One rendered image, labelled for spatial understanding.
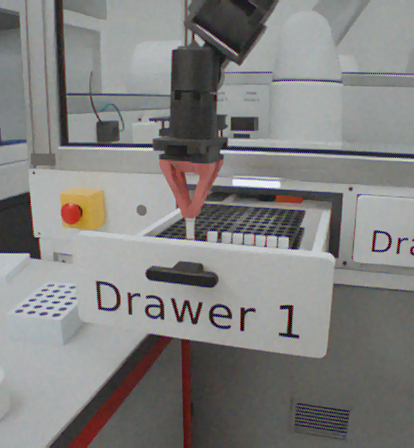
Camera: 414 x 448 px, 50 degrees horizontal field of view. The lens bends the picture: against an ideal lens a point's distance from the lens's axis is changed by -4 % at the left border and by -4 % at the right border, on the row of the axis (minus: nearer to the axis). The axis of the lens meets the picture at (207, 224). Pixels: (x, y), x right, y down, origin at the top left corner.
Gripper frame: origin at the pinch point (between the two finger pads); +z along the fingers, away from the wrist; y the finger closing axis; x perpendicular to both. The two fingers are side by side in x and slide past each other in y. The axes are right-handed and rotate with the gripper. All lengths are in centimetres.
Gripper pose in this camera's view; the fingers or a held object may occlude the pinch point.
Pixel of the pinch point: (190, 210)
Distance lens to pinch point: 58.8
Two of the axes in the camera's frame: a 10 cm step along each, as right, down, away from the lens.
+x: 9.5, 1.1, -2.8
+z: -0.4, 9.7, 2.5
